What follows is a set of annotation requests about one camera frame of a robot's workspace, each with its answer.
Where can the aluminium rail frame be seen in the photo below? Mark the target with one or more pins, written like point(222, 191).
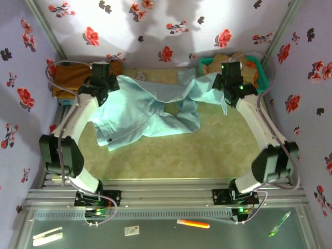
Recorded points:
point(166, 192)

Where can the beige trousers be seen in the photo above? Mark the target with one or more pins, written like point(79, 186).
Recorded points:
point(208, 68)

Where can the green-lit controller board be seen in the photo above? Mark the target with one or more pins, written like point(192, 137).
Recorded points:
point(96, 213)
point(241, 210)

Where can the green pen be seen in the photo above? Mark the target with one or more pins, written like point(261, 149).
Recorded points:
point(280, 223)

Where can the yellow-green marbled table mat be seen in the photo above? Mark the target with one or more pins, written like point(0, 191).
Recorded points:
point(181, 155)

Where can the orange marker pen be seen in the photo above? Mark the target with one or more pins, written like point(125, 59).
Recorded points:
point(193, 223)

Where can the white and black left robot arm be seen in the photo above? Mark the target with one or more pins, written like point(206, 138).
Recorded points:
point(77, 116)

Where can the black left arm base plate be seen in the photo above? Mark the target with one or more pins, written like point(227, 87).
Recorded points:
point(114, 197)

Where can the orange garment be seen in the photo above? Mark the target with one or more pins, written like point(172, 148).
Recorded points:
point(251, 64)

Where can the folded brown trousers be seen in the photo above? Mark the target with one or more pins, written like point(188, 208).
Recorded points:
point(67, 77)

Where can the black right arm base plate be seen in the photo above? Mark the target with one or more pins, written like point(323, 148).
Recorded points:
point(219, 196)

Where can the teal plastic basket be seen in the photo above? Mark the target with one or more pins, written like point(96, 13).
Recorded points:
point(263, 77)

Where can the folded blue garment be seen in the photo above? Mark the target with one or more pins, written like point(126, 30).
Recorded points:
point(66, 101)

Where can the light blue trousers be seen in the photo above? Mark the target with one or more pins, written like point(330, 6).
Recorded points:
point(129, 111)

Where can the aluminium corner post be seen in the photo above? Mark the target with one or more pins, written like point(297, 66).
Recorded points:
point(48, 29)
point(281, 31)

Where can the white stapler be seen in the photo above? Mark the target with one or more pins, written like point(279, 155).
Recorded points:
point(48, 236)

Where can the white card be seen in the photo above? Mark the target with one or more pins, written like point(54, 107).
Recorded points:
point(131, 230)

